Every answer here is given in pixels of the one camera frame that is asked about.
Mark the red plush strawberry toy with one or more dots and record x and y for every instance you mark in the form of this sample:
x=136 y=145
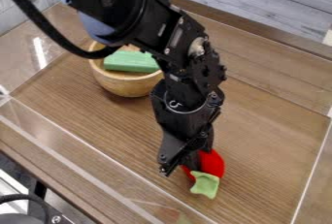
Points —
x=207 y=178

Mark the wooden bowl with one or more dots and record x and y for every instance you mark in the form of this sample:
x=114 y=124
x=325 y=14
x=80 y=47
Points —
x=125 y=84

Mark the green rectangular block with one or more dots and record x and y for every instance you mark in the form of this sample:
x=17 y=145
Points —
x=130 y=61

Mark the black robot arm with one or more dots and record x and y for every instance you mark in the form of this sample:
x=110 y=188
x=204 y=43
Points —
x=188 y=97

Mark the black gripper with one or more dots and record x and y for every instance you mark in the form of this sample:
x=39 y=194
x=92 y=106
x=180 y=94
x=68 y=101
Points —
x=188 y=131

